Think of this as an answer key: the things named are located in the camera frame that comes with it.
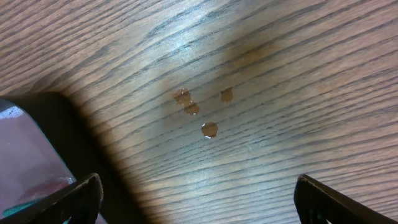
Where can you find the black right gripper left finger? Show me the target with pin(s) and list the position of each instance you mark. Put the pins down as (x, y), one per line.
(78, 203)

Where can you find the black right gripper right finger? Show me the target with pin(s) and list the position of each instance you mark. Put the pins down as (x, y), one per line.
(317, 203)

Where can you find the black water tray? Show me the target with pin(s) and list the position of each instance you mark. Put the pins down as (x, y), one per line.
(46, 146)

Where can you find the green orange sponge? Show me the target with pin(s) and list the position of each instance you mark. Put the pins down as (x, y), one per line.
(18, 211)

